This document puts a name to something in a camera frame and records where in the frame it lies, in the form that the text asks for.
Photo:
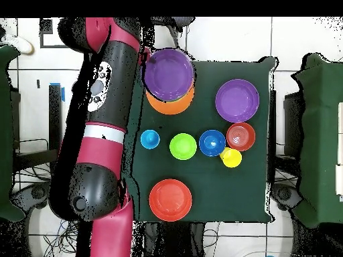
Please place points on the purple plastic bowl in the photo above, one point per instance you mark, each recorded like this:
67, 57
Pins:
237, 100
168, 75

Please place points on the large orange plastic bowl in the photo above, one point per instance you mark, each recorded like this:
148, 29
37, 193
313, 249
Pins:
174, 109

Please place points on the light blue plastic cup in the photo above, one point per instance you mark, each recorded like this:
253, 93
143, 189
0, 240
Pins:
150, 139

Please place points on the small green plastic bowl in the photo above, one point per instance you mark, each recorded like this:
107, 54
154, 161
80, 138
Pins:
183, 146

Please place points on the blue plastic bowl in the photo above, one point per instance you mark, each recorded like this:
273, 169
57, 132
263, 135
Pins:
209, 144

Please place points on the large red plastic bowl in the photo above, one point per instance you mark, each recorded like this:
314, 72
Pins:
170, 200

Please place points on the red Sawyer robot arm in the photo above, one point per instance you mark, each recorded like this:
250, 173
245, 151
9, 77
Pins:
101, 155

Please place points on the grey chair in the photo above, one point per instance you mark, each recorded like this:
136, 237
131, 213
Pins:
185, 21

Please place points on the black stand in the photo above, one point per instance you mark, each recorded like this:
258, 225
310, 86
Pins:
293, 120
55, 120

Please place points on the person's foot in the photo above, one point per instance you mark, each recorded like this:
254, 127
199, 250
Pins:
18, 42

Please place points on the small red plastic bowl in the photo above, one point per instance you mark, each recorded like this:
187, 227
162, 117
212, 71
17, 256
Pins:
240, 136

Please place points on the yellow plastic cup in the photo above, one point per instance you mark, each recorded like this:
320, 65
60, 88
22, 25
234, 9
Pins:
232, 158

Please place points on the dark green tablecloth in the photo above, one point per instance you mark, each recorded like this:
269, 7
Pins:
214, 187

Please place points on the green-clothed side table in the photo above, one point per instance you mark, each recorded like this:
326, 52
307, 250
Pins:
321, 133
5, 133

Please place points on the dark grey stand base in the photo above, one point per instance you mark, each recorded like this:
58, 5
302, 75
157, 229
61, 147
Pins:
34, 192
284, 194

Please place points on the white box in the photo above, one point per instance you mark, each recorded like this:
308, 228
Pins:
340, 120

